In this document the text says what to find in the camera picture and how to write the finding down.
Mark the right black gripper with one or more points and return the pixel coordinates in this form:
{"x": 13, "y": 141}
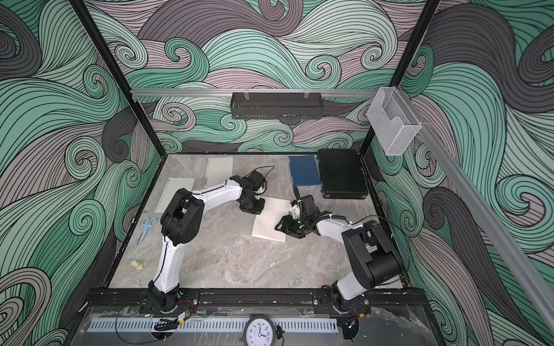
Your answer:
{"x": 287, "y": 225}

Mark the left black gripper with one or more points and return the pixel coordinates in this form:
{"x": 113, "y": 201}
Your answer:
{"x": 260, "y": 209}

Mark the torn lined notebook page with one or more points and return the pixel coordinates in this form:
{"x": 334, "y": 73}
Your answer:
{"x": 171, "y": 188}

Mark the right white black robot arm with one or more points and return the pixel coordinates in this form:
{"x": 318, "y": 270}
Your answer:
{"x": 373, "y": 257}

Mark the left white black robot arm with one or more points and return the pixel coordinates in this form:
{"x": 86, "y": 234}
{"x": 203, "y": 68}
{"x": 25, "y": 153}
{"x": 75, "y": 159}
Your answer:
{"x": 181, "y": 223}

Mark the blue cover notebook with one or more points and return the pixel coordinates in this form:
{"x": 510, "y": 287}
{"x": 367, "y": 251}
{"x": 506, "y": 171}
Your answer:
{"x": 304, "y": 171}

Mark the black hard case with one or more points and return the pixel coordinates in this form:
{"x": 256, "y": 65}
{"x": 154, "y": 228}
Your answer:
{"x": 341, "y": 174}

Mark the round analog clock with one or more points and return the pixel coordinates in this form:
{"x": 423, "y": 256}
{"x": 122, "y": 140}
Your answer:
{"x": 259, "y": 331}

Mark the small yellow-green object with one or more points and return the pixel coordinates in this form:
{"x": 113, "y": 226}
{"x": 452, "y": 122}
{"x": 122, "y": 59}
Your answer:
{"x": 137, "y": 265}

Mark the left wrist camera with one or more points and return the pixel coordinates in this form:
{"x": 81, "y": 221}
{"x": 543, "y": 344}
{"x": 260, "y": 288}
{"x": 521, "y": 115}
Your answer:
{"x": 257, "y": 182}

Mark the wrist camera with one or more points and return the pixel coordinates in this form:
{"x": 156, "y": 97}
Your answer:
{"x": 257, "y": 182}
{"x": 302, "y": 207}

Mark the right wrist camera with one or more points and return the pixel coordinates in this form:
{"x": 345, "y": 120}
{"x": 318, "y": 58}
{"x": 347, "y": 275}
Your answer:
{"x": 302, "y": 207}

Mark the black wall-mounted tray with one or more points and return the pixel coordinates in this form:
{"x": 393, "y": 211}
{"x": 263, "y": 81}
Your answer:
{"x": 276, "y": 106}

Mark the blue handled scissors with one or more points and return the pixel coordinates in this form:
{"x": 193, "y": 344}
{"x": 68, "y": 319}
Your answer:
{"x": 147, "y": 223}

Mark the aluminium wall rail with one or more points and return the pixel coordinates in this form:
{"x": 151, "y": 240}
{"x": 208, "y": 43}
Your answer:
{"x": 199, "y": 92}

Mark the clear acrylic wall holder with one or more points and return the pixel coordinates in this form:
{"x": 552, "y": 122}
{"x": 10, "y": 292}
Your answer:
{"x": 394, "y": 120}

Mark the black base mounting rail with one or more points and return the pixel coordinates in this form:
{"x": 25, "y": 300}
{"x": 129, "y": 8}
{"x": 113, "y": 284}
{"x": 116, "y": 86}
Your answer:
{"x": 204, "y": 301}

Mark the white slotted cable duct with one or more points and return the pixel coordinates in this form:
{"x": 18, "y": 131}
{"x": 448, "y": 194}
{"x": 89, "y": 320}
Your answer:
{"x": 289, "y": 324}

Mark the right side aluminium rail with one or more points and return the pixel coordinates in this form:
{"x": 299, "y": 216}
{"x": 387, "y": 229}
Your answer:
{"x": 441, "y": 138}

